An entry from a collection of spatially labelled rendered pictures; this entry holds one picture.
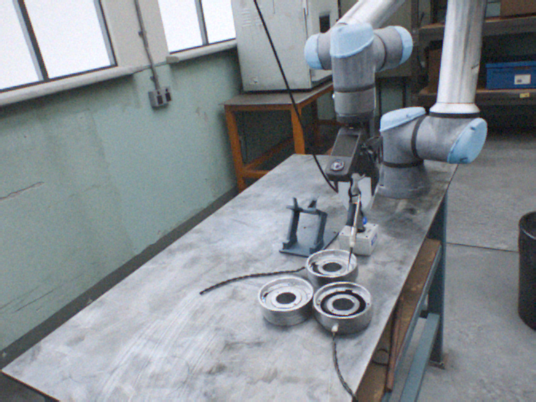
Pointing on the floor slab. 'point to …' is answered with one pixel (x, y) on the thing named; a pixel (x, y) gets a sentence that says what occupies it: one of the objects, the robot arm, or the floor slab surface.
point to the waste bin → (527, 268)
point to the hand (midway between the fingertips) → (356, 210)
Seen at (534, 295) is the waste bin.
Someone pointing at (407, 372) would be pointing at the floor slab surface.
